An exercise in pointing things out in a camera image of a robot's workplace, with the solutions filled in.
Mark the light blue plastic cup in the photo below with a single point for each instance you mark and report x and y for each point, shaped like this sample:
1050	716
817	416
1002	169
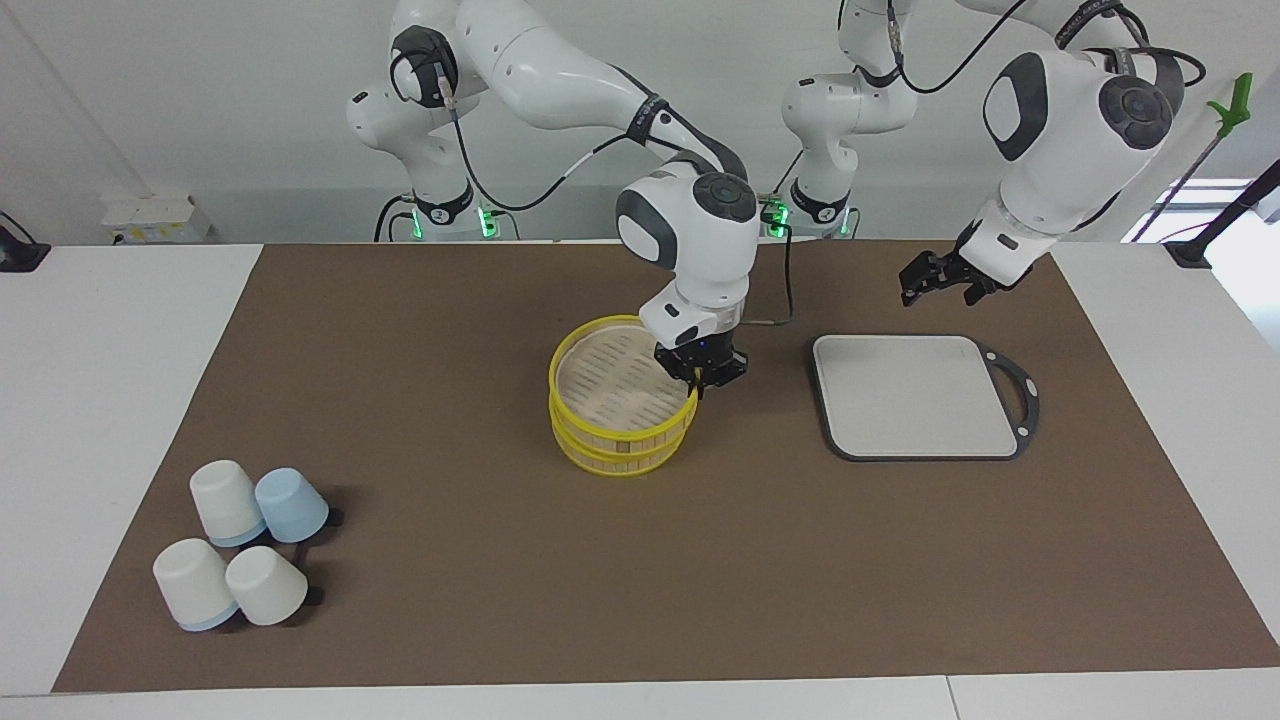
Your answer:
292	505

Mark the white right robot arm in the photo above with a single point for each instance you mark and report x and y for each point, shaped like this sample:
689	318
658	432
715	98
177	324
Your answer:
560	80

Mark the white socket box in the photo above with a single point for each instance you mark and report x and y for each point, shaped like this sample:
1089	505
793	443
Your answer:
155	218

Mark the yellow rimmed bamboo steamer basket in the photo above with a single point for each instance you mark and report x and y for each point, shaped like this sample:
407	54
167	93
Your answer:
620	466
610	380

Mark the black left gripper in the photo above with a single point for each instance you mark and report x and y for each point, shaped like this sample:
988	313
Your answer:
950	272

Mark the white grey-rimmed cutting board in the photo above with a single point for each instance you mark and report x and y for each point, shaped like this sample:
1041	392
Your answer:
910	395

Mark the brown table mat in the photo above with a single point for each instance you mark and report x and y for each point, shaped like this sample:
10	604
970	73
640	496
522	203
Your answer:
500	560

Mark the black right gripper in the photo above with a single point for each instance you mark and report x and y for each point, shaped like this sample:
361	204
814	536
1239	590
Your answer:
705	355

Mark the green clip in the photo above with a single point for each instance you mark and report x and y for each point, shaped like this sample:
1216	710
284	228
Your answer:
1232	105

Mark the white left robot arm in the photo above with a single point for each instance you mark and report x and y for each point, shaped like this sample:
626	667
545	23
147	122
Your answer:
1060	150

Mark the black table clamp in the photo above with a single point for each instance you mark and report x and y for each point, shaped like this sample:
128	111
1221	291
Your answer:
20	252

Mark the white plastic cup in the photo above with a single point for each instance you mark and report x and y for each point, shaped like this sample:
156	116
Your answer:
226	500
265	588
195	585

